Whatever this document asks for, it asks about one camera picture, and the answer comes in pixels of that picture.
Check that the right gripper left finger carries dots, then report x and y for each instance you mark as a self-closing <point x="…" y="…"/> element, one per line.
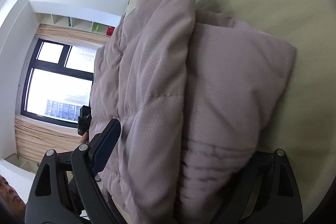
<point x="50" y="198"/>

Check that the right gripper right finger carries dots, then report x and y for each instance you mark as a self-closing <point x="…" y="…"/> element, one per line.
<point x="264" y="191"/>

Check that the mauve quilted down coat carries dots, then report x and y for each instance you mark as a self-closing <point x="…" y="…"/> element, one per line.
<point x="192" y="90"/>

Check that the left human hand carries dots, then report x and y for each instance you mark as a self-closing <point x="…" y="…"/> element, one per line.
<point x="84" y="138"/>

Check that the black framed window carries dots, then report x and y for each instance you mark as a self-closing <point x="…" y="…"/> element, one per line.
<point x="57" y="83"/>

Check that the beige curtain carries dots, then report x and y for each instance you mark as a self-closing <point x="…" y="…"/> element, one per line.
<point x="33" y="136"/>

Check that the person's face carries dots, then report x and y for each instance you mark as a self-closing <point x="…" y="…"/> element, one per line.
<point x="12" y="199"/>

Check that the green box on shelf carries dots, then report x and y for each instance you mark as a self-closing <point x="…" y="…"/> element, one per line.
<point x="95" y="27"/>

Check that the red box on shelf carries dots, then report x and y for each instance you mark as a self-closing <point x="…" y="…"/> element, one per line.
<point x="110" y="31"/>

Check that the beige bed with sheet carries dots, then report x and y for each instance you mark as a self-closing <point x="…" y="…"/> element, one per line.
<point x="304" y="123"/>

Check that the white wall shelf unit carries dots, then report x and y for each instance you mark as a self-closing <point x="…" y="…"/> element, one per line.
<point x="70" y="22"/>

